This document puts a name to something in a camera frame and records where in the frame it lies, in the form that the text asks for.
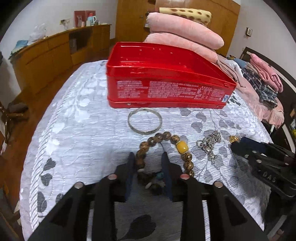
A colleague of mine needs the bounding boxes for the blue cloth on sideboard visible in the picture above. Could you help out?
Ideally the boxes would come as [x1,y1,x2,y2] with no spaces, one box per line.
[9,40,28,59]

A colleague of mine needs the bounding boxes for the pink folded quilt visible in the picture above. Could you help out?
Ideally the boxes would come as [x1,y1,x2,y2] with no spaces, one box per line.
[147,12,224,50]
[144,33,218,63]

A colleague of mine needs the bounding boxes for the small gold charm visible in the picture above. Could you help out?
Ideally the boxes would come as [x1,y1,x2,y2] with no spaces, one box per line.
[229,135,241,143]

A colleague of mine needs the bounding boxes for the blue white kettle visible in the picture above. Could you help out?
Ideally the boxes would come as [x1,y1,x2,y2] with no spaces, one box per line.
[86,13,97,26]

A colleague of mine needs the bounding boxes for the dark bed headboard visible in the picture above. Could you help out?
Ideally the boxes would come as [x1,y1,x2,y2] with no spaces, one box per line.
[240,47,295,152]

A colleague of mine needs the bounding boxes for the folded pink clothing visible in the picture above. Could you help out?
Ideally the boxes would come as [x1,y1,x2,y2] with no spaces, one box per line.
[250,53,283,93]

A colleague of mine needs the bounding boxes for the white plastic bag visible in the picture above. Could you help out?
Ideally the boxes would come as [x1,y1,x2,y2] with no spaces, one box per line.
[27,23,46,45]

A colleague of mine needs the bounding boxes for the large wooden bead bracelet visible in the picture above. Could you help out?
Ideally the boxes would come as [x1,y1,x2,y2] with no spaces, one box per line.
[135,131,195,196]

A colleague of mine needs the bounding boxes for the upper pink folded quilt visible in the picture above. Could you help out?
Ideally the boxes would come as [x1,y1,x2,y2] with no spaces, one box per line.
[147,12,224,50]

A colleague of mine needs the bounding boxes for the silver bangle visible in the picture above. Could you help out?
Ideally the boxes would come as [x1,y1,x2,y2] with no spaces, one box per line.
[127,108,163,135]

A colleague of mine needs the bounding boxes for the red tin box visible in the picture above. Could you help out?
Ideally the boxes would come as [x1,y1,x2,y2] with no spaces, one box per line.
[106,42,236,109]

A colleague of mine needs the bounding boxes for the wooden stool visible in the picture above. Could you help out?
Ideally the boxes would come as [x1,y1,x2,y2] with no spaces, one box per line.
[1,102,29,144]

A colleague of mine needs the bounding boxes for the silver chain necklace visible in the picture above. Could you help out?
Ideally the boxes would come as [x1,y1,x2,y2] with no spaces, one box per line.
[196,129,223,165]

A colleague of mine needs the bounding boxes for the red photo frames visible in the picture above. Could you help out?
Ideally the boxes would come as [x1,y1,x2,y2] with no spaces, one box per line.
[74,10,96,28]

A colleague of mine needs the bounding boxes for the wall switch panel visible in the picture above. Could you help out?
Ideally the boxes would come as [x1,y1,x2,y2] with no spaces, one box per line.
[245,27,252,37]

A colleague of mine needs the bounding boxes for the wooden sideboard cabinet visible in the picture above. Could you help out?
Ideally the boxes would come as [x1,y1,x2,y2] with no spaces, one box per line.
[11,24,111,94]

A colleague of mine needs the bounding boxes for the folded plaid clothing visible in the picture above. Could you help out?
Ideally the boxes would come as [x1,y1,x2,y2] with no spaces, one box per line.
[242,67,278,108]

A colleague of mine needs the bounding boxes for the wooden wardrobe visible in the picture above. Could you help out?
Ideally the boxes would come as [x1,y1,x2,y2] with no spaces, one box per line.
[115,0,240,56]

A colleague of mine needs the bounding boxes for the wall power outlet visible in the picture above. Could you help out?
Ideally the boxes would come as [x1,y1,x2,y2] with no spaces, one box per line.
[60,19,70,25]

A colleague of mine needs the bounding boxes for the yellow brown-spotted blanket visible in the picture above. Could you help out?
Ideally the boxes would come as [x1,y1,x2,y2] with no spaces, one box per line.
[159,7,212,26]

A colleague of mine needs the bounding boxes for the lower pink folded quilt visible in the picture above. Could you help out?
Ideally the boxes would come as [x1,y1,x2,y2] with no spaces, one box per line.
[144,33,218,63]

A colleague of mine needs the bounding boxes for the pink bed sheet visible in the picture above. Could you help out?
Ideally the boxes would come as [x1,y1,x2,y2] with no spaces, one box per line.
[217,55,285,129]

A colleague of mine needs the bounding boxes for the white leaf-pattern table cover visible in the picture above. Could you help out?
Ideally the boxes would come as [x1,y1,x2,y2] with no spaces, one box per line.
[20,61,271,240]

